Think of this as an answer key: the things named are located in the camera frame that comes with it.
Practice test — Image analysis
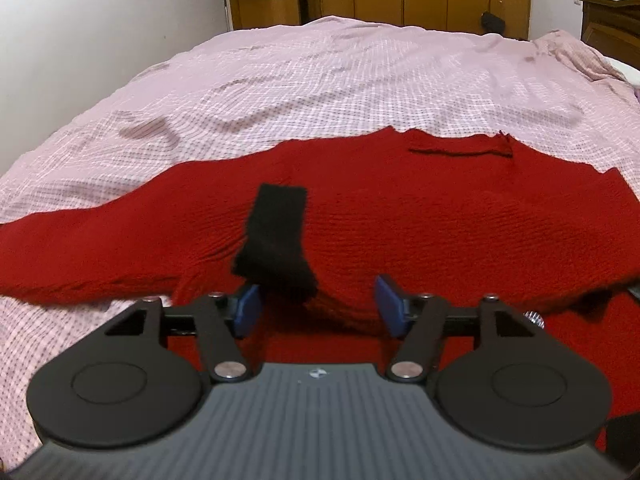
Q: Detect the pink checked bed sheet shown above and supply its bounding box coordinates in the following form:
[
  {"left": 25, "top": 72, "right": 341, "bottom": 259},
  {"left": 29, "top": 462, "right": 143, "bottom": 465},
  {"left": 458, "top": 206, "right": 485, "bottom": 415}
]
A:
[{"left": 0, "top": 15, "right": 640, "bottom": 466}]

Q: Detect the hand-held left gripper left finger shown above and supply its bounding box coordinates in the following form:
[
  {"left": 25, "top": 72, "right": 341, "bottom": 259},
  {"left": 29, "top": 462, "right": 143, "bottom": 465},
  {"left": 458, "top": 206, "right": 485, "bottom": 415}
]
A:
[{"left": 102, "top": 284, "right": 263, "bottom": 385}]

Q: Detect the dark wooden headboard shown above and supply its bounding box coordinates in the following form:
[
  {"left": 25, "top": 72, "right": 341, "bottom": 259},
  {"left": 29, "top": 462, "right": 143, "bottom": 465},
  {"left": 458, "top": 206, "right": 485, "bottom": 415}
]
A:
[{"left": 580, "top": 0, "right": 640, "bottom": 71}]

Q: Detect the red sweater with black cuffs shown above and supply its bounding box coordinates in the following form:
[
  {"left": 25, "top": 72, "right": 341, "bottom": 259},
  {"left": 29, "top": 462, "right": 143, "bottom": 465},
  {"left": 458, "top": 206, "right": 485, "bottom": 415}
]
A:
[{"left": 0, "top": 129, "right": 640, "bottom": 456}]

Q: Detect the white pillow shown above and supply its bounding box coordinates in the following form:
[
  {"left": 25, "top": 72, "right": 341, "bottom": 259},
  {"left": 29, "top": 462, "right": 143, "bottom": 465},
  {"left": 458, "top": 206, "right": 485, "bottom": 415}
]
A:
[{"left": 602, "top": 57, "right": 640, "bottom": 86}]

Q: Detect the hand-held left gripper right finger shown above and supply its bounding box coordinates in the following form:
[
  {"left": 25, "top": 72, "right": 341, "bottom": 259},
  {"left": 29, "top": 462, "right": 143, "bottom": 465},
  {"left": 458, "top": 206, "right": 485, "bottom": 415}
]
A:
[{"left": 375, "top": 274, "right": 546, "bottom": 385}]

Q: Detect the small black bag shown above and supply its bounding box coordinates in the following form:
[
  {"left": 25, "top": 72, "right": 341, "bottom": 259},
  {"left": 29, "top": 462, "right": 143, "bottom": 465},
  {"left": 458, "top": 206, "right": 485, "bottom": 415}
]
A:
[{"left": 480, "top": 11, "right": 507, "bottom": 35}]

